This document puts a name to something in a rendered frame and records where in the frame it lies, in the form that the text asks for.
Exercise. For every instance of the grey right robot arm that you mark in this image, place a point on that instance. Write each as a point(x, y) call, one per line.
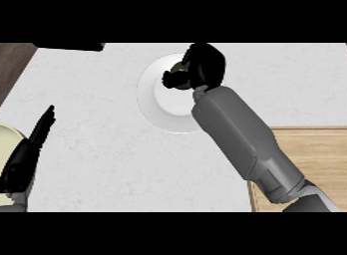
point(240, 132)

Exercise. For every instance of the white round plate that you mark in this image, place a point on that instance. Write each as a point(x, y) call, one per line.
point(173, 104)

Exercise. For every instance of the pale wooden tray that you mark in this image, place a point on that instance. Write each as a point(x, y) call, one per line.
point(324, 156)

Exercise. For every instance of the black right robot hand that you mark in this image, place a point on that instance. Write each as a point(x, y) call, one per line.
point(208, 64)

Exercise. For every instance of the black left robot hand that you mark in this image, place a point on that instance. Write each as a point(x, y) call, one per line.
point(22, 162)

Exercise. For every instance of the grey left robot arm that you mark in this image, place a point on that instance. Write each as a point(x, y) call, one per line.
point(12, 203)

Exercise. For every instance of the black appliance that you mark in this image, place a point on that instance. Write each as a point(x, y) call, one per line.
point(68, 46)

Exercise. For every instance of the dark green squash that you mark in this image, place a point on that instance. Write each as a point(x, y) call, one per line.
point(179, 67)

